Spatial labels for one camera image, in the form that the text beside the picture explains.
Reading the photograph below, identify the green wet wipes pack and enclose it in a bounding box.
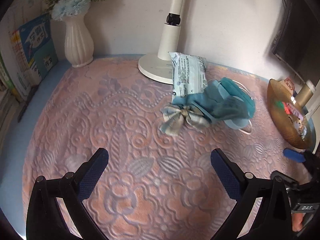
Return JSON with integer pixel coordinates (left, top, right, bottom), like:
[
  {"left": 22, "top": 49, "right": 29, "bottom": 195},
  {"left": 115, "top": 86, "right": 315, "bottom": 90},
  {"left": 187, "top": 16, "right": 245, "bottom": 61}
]
[{"left": 169, "top": 52, "right": 208, "bottom": 99}]

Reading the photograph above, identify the black wall television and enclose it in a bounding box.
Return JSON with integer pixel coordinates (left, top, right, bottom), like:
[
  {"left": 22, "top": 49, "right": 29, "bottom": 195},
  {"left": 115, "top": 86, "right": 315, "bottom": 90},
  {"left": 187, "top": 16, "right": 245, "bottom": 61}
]
[{"left": 271, "top": 0, "right": 319, "bottom": 85}]

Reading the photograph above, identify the golden wicker bowl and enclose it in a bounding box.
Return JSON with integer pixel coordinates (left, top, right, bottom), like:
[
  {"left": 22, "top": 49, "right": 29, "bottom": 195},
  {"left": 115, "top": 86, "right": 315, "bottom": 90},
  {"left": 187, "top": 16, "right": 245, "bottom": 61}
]
[{"left": 267, "top": 79, "right": 312, "bottom": 150}]

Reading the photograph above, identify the gold thermos bottle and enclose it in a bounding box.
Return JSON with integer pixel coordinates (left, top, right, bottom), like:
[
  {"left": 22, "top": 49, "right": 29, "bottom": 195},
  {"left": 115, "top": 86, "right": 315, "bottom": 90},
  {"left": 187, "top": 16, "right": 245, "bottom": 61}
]
[{"left": 295, "top": 80, "right": 316, "bottom": 108}]

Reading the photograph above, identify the white desk lamp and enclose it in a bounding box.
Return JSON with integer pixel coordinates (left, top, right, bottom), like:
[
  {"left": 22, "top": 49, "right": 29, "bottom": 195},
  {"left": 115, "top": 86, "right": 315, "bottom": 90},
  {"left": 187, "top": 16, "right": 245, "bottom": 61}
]
[{"left": 138, "top": 0, "right": 184, "bottom": 85}]

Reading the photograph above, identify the stack of books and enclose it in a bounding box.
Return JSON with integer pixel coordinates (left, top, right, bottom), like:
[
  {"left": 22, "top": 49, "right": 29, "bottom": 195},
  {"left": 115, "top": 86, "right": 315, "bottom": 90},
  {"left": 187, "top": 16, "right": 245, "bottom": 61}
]
[{"left": 1, "top": 10, "right": 45, "bottom": 120}]

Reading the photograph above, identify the plaid bow hair clip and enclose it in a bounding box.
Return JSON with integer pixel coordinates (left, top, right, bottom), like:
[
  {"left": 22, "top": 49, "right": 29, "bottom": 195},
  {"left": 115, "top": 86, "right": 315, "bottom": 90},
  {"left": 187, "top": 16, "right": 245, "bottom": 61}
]
[{"left": 159, "top": 105, "right": 210, "bottom": 136}]

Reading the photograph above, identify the light blue face mask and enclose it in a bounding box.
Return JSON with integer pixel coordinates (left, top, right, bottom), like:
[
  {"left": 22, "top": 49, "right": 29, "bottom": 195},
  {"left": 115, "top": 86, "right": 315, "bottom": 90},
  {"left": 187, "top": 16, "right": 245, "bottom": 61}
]
[{"left": 224, "top": 119, "right": 253, "bottom": 135}]

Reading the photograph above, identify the pink embossed table mat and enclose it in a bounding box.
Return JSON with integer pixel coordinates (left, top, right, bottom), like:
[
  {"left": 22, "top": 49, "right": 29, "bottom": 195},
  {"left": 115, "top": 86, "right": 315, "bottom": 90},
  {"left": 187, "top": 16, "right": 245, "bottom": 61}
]
[{"left": 22, "top": 56, "right": 310, "bottom": 239}]

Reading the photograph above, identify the white ribbed vase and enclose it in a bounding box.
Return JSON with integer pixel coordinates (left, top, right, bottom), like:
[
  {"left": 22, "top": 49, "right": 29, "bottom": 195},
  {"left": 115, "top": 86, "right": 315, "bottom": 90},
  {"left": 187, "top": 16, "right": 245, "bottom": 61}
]
[{"left": 63, "top": 13, "right": 94, "bottom": 68}]

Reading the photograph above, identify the blue cover book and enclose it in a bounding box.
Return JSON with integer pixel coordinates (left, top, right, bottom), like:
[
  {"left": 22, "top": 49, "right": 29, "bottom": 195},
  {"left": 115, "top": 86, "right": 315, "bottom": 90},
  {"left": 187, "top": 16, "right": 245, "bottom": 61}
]
[{"left": 16, "top": 13, "right": 58, "bottom": 86}]

